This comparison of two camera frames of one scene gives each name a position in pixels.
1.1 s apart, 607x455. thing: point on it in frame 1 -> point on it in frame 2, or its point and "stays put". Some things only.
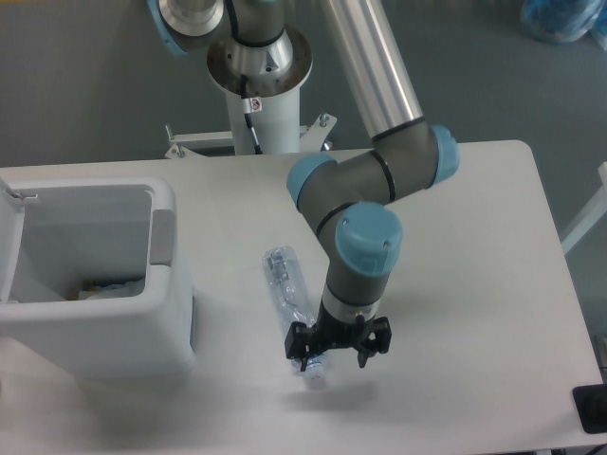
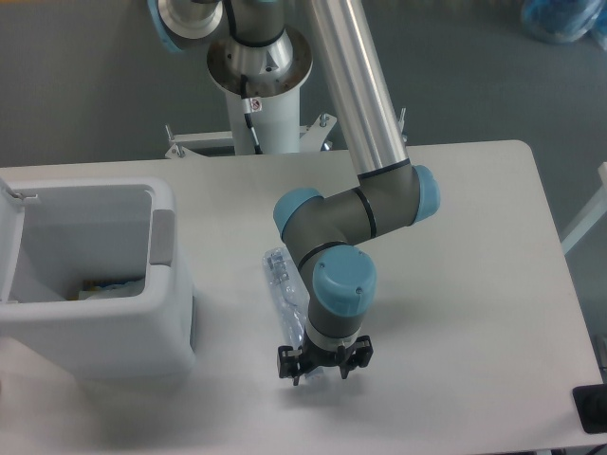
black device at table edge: (591, 405) stays put
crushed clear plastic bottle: (292, 299) stays put
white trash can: (88, 281) stays put
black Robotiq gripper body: (331, 333) -> (312, 356)
